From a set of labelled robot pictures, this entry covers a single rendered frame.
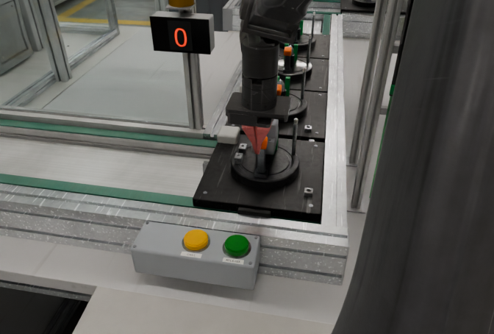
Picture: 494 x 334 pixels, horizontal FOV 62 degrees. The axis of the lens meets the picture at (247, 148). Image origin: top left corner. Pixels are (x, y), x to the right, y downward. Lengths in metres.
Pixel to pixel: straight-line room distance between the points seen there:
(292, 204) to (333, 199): 0.09
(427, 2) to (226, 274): 0.58
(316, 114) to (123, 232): 0.54
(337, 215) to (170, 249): 0.30
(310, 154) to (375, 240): 0.72
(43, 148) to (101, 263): 0.38
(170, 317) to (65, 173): 0.43
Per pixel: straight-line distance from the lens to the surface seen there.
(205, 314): 0.75
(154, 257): 0.72
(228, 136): 0.92
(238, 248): 0.69
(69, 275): 0.86
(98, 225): 0.83
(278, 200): 0.78
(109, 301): 0.80
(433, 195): 0.17
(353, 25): 1.94
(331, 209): 0.79
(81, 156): 1.06
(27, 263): 0.92
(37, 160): 1.09
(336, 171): 0.89
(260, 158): 0.77
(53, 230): 0.91
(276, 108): 0.67
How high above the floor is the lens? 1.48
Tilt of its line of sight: 34 degrees down
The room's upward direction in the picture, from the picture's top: straight up
